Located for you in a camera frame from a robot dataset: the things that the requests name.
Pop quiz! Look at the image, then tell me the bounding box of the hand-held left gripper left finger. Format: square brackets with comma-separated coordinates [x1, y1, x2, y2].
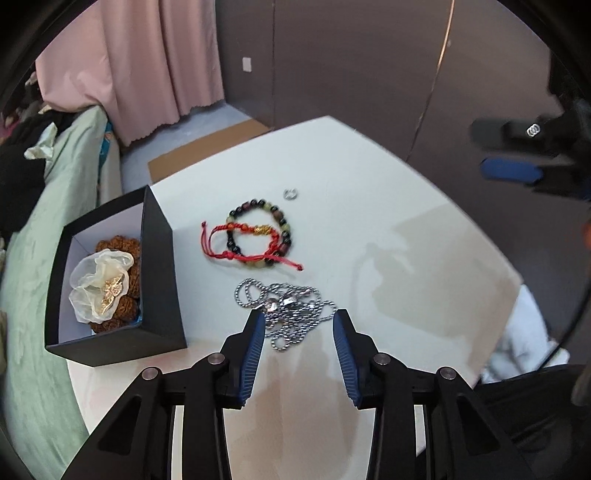
[60, 309, 267, 480]

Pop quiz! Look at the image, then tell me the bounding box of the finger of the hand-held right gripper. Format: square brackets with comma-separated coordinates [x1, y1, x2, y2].
[470, 117, 555, 151]
[480, 157, 578, 197]

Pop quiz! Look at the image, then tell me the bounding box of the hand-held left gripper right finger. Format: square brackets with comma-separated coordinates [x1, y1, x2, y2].
[332, 309, 539, 480]

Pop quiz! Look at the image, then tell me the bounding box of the silver ball chain necklace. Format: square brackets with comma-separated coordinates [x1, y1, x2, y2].
[234, 278, 340, 354]

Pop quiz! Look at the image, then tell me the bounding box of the red cord bracelet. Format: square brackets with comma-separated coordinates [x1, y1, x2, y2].
[201, 220, 305, 273]

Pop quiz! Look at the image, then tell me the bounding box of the dark mixed bead bracelet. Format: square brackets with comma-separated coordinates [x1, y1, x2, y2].
[226, 198, 295, 271]

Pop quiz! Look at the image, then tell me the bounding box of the black cardboard box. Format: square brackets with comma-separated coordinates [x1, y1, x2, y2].
[45, 185, 188, 367]

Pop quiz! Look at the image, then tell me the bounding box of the gold butterfly pendant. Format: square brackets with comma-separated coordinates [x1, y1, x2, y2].
[99, 271, 130, 315]

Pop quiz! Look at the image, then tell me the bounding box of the brown seed bead bracelet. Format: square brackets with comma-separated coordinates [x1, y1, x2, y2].
[88, 235, 144, 335]

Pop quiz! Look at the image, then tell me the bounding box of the white organza pouch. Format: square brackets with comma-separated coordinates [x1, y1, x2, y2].
[69, 248, 136, 325]

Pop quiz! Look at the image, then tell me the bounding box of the white fluffy cloth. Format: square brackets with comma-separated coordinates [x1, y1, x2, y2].
[480, 284, 571, 384]

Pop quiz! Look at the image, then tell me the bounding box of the dark brown wardrobe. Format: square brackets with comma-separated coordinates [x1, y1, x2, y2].
[217, 0, 591, 287]

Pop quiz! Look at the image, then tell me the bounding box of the flat brown cardboard sheet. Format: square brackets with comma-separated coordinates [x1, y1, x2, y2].
[147, 117, 271, 185]

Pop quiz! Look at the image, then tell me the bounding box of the bed with green sheet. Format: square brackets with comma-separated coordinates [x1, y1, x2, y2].
[0, 105, 123, 480]

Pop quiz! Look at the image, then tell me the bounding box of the black clothes pile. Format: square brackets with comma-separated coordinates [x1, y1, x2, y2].
[0, 115, 79, 236]

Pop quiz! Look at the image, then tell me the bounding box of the white crumpled cloth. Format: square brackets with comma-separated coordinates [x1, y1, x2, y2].
[23, 124, 61, 161]

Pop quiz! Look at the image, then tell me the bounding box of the wide pink curtain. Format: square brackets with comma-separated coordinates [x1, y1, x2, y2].
[34, 0, 227, 147]

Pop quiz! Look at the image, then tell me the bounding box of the black cable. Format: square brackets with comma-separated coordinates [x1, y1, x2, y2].
[531, 258, 591, 370]

